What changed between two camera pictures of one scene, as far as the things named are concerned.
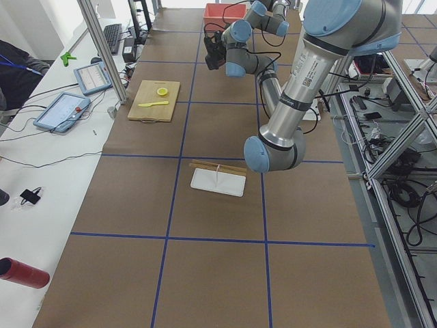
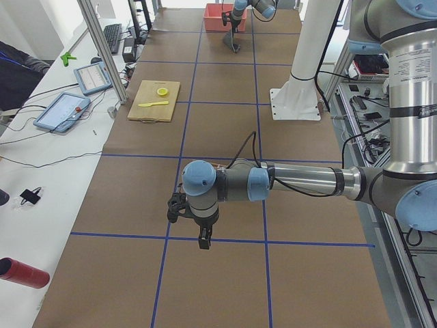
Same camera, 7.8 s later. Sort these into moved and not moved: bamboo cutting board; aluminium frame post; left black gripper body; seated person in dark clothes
Moved: left black gripper body
Not moved: seated person in dark clothes; bamboo cutting board; aluminium frame post
